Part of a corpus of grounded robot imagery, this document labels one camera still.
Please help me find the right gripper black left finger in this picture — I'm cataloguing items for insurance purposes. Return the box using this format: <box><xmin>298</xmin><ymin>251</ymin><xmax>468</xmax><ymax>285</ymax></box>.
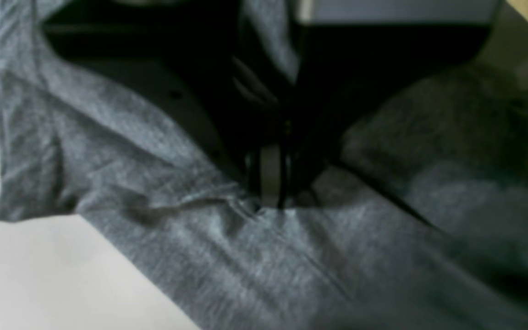
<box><xmin>42</xmin><ymin>0</ymin><xmax>292</xmax><ymax>207</ymax></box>

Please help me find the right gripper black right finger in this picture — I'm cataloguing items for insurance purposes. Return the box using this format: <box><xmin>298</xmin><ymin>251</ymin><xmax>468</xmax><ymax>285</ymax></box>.
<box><xmin>277</xmin><ymin>23</ymin><xmax>492</xmax><ymax>207</ymax></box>

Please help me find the grey T-shirt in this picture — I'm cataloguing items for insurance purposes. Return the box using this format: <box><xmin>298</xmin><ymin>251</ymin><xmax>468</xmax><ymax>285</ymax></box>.
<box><xmin>0</xmin><ymin>0</ymin><xmax>528</xmax><ymax>330</ymax></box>

